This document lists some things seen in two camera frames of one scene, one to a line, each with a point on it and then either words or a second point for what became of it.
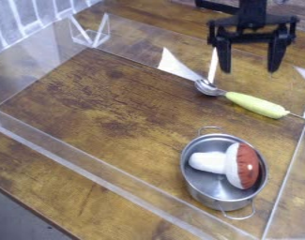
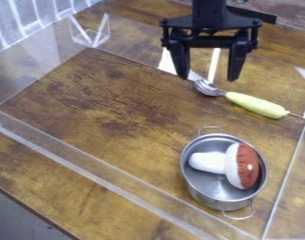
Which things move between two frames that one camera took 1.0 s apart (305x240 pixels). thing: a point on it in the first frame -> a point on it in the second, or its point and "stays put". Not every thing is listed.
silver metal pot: [211, 188] stays put
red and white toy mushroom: [236, 162] stays put
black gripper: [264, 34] -> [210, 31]
